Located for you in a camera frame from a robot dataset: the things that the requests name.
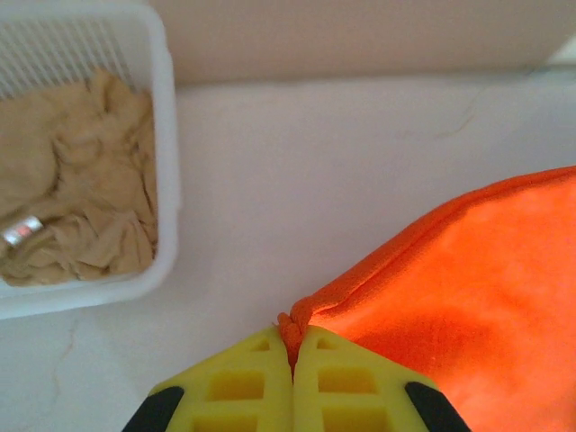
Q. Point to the beige t-shirt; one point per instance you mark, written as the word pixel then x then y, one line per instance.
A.
pixel 81 171

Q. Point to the white plastic laundry basket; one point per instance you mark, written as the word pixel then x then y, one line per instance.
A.
pixel 166 135

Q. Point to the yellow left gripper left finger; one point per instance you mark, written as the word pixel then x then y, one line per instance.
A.
pixel 234 391

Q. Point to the silver garment tag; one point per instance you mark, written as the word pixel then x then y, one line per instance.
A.
pixel 22 231

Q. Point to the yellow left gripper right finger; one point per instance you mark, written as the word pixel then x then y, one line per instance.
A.
pixel 351 391

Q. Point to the orange t-shirt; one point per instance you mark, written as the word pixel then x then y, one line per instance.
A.
pixel 472 292

